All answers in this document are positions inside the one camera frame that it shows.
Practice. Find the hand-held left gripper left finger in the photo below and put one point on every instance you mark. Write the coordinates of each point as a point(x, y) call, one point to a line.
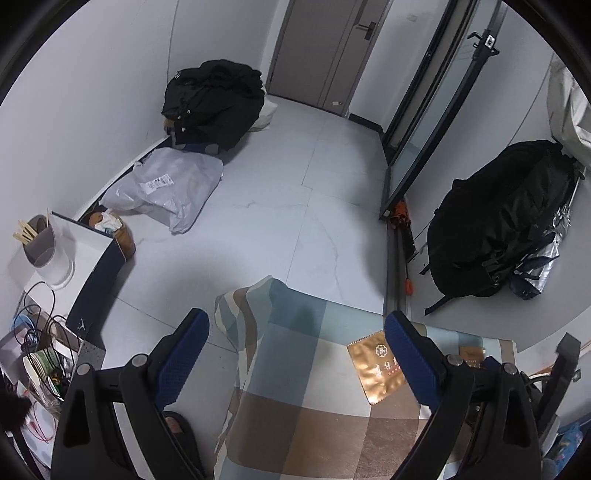
point(182, 360)

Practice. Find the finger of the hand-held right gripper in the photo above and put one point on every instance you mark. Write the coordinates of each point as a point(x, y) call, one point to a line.
point(568, 360)

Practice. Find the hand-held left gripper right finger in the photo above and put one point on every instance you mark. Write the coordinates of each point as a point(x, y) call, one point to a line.
point(411, 364)

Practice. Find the brown foil packet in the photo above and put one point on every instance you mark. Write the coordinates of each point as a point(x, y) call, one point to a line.
point(374, 369)
point(471, 355)

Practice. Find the white shoulder bag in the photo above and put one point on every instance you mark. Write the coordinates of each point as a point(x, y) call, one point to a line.
point(570, 115)

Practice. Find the person's foot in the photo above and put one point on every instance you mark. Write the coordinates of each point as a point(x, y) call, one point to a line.
point(173, 423)

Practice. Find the small orange object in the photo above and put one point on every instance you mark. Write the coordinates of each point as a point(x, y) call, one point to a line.
point(408, 286)

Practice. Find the blue printed bag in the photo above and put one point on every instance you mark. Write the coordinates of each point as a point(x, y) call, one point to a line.
point(568, 443)

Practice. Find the black slipper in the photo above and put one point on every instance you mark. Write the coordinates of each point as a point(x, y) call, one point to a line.
point(187, 443)

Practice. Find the grey speckled storage box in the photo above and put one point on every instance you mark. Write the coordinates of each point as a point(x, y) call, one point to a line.
point(90, 355)

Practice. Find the silver folded umbrella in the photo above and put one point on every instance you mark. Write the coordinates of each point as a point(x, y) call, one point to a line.
point(545, 263)

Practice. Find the checked tablecloth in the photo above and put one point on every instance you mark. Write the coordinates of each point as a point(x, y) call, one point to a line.
point(300, 360)

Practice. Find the navy box with white lid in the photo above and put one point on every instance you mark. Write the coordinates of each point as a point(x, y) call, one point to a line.
point(99, 281)

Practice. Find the green striped paper cup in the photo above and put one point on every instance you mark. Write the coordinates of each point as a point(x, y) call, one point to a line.
point(46, 362)

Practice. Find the orange black object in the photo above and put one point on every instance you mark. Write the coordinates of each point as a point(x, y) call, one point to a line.
point(400, 214)

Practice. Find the black backpack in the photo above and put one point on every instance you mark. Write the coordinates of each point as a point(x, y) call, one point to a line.
point(498, 221)

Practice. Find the white crumpled bag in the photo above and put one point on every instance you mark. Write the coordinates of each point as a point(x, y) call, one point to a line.
point(111, 221)

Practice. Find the grey white cup holder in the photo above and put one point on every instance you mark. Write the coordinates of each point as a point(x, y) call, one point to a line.
point(51, 263)

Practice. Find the blue plastic lid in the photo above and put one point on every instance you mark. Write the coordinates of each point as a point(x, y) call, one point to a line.
point(22, 323)

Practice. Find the grey plastic parcel bag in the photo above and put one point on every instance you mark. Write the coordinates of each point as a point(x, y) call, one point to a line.
point(161, 189)

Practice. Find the black fuzzy pad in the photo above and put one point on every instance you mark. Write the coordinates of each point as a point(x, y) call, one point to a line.
point(14, 410)

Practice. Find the wooden chopsticks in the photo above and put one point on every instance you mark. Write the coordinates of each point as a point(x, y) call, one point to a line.
point(25, 233)

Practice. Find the black framed glass door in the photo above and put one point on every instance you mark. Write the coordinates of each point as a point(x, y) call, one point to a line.
point(415, 138)

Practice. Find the brown cardboard box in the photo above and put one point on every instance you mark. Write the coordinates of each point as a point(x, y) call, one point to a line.
point(170, 124)

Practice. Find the black jacket pile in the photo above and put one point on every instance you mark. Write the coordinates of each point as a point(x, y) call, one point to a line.
point(212, 101)

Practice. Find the grey entrance door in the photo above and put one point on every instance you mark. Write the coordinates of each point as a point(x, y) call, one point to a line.
point(318, 55)

